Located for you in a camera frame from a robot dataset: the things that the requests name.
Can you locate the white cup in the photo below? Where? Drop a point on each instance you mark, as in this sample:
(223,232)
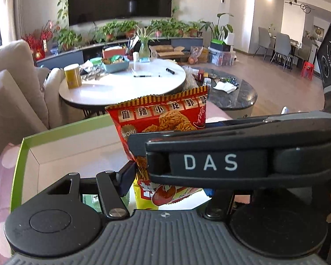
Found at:
(135,56)

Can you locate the red striped-edge snack packet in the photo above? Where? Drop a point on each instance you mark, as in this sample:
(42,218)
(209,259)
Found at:
(160,116)

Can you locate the green snack packet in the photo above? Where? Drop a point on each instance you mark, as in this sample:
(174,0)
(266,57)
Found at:
(90,203)

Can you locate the red plastic stool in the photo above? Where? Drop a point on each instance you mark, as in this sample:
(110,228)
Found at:
(307,70)

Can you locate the pink polka-dot tablecloth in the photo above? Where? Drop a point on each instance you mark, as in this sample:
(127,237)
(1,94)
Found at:
(0,187)

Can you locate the open cardboard box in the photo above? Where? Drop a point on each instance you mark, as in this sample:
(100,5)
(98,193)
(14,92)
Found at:
(165,51)

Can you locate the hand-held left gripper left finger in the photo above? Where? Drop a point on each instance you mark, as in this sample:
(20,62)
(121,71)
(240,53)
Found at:
(125,180)

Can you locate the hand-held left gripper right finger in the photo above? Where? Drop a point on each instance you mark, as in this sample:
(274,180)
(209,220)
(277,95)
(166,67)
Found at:
(218,204)

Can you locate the grey dining chair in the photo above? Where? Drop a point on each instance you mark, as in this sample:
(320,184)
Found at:
(263,40)
(282,47)

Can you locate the black pen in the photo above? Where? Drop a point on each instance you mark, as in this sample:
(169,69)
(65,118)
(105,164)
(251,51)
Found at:
(146,75)

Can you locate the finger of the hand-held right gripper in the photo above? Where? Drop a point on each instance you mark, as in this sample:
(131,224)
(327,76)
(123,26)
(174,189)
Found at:
(182,138)
(251,120)

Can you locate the clear plastic storage box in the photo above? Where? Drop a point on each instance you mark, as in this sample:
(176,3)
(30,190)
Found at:
(222,58)

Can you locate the yellow canister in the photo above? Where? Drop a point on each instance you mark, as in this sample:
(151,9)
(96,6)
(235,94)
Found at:
(73,76)

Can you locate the black marker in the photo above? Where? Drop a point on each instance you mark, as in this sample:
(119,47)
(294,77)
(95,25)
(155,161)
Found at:
(170,71)

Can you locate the teal plastic basket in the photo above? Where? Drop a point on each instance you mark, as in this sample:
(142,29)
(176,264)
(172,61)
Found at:
(115,65)

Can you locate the glass vase with plant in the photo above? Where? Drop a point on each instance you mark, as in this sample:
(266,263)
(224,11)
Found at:
(144,47)

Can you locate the dark round coffee table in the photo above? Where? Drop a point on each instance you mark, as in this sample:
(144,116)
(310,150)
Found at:
(237,98)

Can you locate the hanging green vine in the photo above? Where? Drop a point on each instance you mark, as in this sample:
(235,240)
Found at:
(63,2)

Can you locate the beige sofa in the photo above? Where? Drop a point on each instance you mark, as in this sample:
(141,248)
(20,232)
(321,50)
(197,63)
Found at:
(13,93)

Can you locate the row of potted plants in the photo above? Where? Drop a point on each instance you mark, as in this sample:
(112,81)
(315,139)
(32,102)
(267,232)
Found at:
(110,31)

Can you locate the green cardboard box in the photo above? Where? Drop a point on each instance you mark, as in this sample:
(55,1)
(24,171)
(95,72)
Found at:
(71,154)

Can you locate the white round table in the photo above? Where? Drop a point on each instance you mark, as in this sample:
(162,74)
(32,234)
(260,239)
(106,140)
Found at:
(121,88)

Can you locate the white cloth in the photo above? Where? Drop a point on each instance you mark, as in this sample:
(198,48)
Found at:
(224,87)

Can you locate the small glass jar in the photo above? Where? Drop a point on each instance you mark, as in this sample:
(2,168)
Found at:
(207,82)

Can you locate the grey media console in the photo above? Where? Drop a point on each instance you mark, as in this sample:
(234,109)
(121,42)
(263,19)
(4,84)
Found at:
(71,55)

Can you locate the large-leaf plant in white pot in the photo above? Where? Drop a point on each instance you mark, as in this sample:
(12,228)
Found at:
(223,30)

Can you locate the red flower decoration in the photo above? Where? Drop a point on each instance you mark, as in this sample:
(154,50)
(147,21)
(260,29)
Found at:
(37,40)

